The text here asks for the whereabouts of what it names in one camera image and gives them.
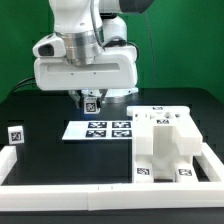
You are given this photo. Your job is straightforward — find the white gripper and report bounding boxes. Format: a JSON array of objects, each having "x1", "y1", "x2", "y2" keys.
[{"x1": 34, "y1": 45, "x2": 137, "y2": 108}]

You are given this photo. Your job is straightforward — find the white chair seat part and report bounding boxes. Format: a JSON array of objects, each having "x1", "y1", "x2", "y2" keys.
[{"x1": 132, "y1": 126, "x2": 198, "y2": 182}]

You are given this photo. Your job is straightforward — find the white chair back frame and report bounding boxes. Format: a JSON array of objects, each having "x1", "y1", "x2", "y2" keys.
[{"x1": 127, "y1": 106, "x2": 202, "y2": 156}]

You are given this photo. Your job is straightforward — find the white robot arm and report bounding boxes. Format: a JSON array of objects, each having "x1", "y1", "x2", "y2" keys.
[{"x1": 33, "y1": 0, "x2": 154, "y2": 114}]

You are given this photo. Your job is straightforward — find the white marker sheet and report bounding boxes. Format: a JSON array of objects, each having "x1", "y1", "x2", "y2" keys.
[{"x1": 62, "y1": 120, "x2": 132, "y2": 141}]

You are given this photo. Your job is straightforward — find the black cables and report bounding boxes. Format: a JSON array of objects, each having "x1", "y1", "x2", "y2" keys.
[{"x1": 9, "y1": 76, "x2": 36, "y2": 96}]

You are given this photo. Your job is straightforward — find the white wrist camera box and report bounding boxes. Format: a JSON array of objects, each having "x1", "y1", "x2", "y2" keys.
[{"x1": 32, "y1": 33, "x2": 66, "y2": 58}]

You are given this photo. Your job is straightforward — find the grey corrugated arm cable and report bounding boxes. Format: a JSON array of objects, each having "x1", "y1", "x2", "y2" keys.
[{"x1": 89, "y1": 0, "x2": 138, "y2": 51}]

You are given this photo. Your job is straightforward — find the white workspace border frame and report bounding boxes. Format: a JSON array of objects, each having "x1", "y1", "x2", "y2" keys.
[{"x1": 0, "y1": 144, "x2": 224, "y2": 211}]

